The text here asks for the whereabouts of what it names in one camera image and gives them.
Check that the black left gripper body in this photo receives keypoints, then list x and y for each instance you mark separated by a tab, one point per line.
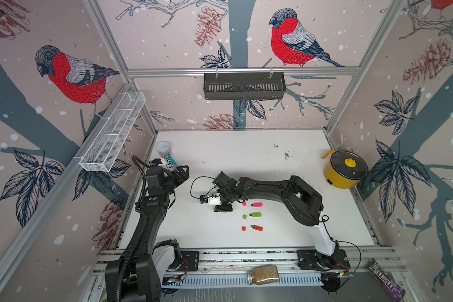
168	184

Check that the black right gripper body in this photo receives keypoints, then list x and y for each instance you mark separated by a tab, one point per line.
226	195

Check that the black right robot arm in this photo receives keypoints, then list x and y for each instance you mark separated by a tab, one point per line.
303	203

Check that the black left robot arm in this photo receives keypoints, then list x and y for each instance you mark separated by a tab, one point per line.
137	274

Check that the green usb drive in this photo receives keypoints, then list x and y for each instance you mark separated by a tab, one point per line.
255	214

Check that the red usb drive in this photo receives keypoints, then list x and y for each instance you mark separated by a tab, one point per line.
256	227

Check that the green candy packet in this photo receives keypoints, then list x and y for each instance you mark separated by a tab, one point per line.
170	162

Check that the pink can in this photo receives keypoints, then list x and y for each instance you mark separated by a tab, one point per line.
163	149

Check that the glass jar of seeds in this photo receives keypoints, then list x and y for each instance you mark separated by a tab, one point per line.
263	275

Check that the yellow pot with black lid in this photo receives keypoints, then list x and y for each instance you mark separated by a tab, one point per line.
344	169

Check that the purple candy bar wrapper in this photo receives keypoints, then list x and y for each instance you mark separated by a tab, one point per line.
383	278

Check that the white wire mesh shelf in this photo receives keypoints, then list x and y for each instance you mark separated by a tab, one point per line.
107	145

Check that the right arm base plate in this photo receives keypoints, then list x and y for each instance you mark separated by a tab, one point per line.
311	260

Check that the black wire basket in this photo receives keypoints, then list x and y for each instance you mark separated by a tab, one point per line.
244	86

